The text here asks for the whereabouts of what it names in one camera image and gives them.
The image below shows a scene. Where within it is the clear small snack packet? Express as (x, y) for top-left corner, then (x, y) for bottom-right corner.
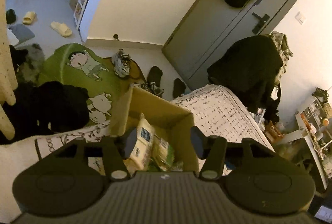
(151, 136), (175, 172)

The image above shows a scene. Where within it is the white snack pack in box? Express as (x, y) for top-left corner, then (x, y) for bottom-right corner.
(129, 113), (155, 171)

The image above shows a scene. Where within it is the white patterned bed mattress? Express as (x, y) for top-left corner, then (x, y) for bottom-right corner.
(1, 85), (272, 223)

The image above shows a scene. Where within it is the brown cardboard box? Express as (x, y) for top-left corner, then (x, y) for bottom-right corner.
(109, 87), (199, 173)

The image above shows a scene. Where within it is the brown wicker basket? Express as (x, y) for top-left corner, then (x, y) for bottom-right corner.
(263, 122), (284, 144)

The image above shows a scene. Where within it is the grey white sneaker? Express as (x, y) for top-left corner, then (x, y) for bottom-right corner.
(111, 49), (131, 78)

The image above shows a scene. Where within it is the black coat on rack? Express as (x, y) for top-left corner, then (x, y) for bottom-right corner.
(207, 35), (283, 123)

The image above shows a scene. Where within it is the green cartoon floor rug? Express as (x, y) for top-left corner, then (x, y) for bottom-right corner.
(39, 43), (124, 125)

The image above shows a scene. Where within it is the black clothing pile on floor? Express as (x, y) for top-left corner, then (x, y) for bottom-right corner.
(1, 81), (89, 145)

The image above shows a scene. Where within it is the white side shelf unit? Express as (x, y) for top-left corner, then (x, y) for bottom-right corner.
(273, 96), (331, 192)

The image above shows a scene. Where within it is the grey fluffy cushion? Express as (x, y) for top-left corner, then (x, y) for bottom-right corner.
(17, 43), (44, 86)

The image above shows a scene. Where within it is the cream dotted tablecloth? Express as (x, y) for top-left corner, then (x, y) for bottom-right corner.
(0, 0), (18, 140)

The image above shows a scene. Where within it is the grey door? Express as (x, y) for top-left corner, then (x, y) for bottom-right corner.
(163, 0), (294, 90)

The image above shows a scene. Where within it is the camouflage patterned garment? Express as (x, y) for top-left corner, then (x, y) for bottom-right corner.
(269, 31), (293, 85)

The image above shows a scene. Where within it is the left beige slipper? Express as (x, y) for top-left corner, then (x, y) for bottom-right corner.
(22, 11), (36, 25)

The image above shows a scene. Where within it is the black door handle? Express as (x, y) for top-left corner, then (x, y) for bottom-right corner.
(252, 12), (270, 35)

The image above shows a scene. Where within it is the white wall switch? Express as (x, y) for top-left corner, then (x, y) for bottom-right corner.
(295, 12), (306, 25)

